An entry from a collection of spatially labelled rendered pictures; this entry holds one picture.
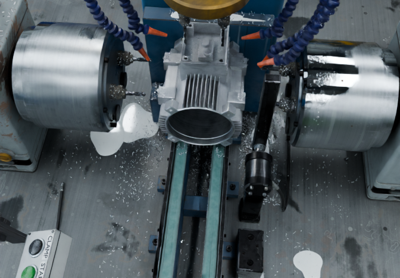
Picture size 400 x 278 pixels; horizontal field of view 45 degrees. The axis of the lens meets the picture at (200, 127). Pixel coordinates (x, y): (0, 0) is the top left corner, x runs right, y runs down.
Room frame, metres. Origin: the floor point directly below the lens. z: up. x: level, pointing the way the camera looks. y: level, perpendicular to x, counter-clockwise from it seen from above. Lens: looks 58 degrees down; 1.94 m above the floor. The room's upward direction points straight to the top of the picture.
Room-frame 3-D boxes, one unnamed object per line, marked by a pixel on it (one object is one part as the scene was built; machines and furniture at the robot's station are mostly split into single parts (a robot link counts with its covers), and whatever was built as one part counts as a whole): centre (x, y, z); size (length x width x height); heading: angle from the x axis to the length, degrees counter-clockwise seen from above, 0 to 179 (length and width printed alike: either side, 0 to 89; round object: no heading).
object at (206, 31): (0.72, -0.01, 1.11); 0.12 x 0.11 x 0.07; 175
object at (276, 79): (0.54, -0.13, 1.12); 0.04 x 0.03 x 0.26; 175
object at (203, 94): (0.68, -0.01, 1.02); 0.20 x 0.19 x 0.19; 175
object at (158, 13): (0.84, -0.02, 0.97); 0.30 x 0.11 x 0.34; 85
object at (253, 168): (0.64, -0.18, 0.92); 0.45 x 0.13 x 0.24; 175
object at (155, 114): (0.76, 0.10, 0.86); 0.07 x 0.06 x 0.12; 85
